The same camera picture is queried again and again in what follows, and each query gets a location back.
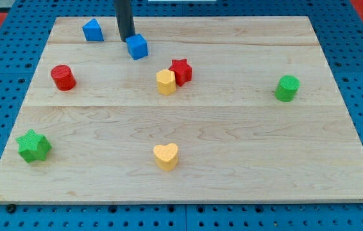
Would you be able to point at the yellow hexagon block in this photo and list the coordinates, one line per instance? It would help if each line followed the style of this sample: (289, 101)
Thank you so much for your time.
(166, 82)

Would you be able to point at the green cylinder block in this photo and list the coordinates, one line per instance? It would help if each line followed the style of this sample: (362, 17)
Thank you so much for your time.
(287, 88)

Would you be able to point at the blue cube block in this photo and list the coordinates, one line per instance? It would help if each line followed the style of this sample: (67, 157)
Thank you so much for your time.
(137, 46)

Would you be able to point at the blue triangular prism block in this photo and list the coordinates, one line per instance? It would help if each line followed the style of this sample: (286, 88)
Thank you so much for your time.
(92, 31)

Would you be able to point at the yellow heart block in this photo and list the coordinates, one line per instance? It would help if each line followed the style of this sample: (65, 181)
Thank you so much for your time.
(166, 156)

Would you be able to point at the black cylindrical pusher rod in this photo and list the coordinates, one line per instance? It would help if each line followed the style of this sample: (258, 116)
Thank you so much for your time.
(124, 16)

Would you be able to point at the green star block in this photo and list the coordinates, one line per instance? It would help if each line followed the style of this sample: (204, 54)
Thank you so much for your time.
(33, 146)

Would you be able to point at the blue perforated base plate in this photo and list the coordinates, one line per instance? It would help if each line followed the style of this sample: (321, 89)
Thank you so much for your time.
(24, 30)

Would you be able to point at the red star block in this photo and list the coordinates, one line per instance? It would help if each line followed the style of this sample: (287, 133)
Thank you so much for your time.
(182, 71)

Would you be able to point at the red cylinder block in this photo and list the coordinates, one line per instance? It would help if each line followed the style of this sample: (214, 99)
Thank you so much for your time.
(63, 77)

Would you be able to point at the light wooden board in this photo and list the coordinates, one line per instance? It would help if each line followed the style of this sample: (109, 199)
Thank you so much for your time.
(237, 143)

